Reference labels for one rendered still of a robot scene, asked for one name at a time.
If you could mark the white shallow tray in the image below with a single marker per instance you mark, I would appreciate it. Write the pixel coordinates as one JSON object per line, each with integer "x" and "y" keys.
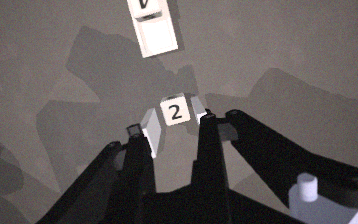
{"x": 156, "y": 36}

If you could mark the white cube face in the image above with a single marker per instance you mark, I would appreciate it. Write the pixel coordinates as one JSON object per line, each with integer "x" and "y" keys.
{"x": 144, "y": 10}
{"x": 175, "y": 109}

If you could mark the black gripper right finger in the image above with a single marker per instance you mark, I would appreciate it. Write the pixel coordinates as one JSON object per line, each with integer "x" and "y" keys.
{"x": 316, "y": 189}

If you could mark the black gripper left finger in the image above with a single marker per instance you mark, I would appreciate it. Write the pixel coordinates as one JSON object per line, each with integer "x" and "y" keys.
{"x": 86, "y": 200}

